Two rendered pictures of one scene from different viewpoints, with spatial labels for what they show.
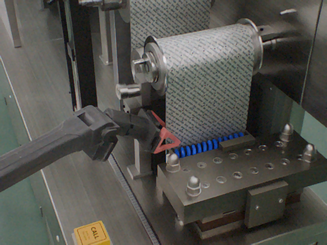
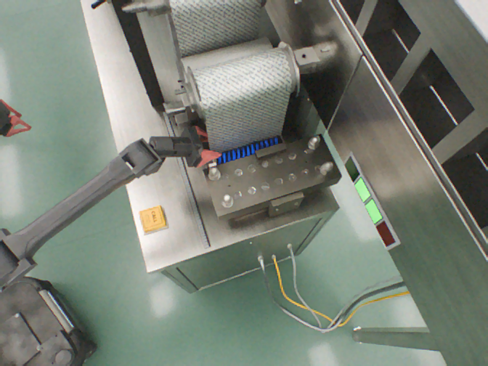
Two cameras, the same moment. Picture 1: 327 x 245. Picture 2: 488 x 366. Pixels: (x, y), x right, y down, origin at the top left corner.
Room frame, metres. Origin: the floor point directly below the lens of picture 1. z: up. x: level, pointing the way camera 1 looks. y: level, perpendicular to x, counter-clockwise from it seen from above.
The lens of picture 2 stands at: (0.54, -0.13, 1.99)
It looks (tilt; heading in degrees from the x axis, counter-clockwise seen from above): 68 degrees down; 1
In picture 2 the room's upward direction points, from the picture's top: 3 degrees clockwise
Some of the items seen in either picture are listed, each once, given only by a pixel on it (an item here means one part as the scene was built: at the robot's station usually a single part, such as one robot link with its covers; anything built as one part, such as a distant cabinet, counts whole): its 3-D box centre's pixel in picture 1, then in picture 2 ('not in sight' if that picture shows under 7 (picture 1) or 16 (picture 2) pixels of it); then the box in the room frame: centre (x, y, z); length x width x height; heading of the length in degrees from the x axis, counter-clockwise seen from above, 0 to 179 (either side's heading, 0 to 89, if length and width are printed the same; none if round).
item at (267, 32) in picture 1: (263, 31); (305, 57); (1.21, -0.26, 1.28); 0.06 x 0.05 x 0.02; 113
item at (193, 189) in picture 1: (193, 183); (226, 199); (0.88, -0.07, 1.05); 0.04 x 0.04 x 0.04
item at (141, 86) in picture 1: (137, 128); (188, 129); (1.11, 0.07, 1.05); 0.06 x 0.05 x 0.31; 113
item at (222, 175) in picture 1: (242, 172); (271, 176); (0.99, -0.20, 1.00); 0.40 x 0.16 x 0.06; 113
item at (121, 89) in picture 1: (121, 91); (168, 109); (1.09, 0.10, 1.18); 0.04 x 0.02 x 0.04; 23
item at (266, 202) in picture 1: (266, 204); (285, 205); (0.91, -0.25, 0.96); 0.10 x 0.03 x 0.11; 113
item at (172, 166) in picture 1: (173, 161); (213, 172); (0.97, -0.02, 1.05); 0.04 x 0.04 x 0.04
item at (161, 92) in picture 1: (155, 66); (196, 95); (1.09, 0.02, 1.25); 0.15 x 0.01 x 0.15; 23
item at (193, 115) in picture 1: (208, 114); (247, 130); (1.08, -0.11, 1.11); 0.23 x 0.01 x 0.18; 113
